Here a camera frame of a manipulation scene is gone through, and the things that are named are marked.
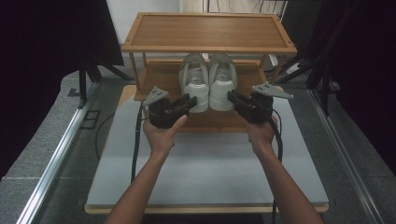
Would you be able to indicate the white sneaker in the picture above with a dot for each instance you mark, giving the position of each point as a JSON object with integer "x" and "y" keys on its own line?
{"x": 194, "y": 81}
{"x": 222, "y": 81}

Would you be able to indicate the black metal stand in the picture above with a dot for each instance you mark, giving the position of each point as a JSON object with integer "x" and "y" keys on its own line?
{"x": 325, "y": 93}
{"x": 82, "y": 81}

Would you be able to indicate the small black floor bracket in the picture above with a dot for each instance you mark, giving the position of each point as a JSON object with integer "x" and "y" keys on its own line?
{"x": 74, "y": 92}

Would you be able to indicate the wooden three-tier shoe rack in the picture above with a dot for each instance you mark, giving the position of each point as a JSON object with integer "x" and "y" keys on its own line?
{"x": 205, "y": 31}

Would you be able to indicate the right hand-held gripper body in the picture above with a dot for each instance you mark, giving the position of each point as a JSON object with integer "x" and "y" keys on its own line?
{"x": 257, "y": 107}

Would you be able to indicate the aluminium rail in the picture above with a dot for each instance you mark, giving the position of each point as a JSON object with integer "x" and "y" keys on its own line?
{"x": 345, "y": 155}
{"x": 53, "y": 168}

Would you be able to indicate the person's left hand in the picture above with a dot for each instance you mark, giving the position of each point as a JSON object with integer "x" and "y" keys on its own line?
{"x": 162, "y": 138}

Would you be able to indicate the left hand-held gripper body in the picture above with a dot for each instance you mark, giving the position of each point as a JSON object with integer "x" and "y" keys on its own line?
{"x": 162, "y": 113}

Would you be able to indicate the black curtain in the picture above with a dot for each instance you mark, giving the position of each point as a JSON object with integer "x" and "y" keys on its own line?
{"x": 46, "y": 62}
{"x": 367, "y": 77}

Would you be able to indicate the black floor socket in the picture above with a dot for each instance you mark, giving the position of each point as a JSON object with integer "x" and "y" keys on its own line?
{"x": 90, "y": 119}

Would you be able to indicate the person's right hand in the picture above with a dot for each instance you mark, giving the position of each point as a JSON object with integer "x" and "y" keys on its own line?
{"x": 261, "y": 137}

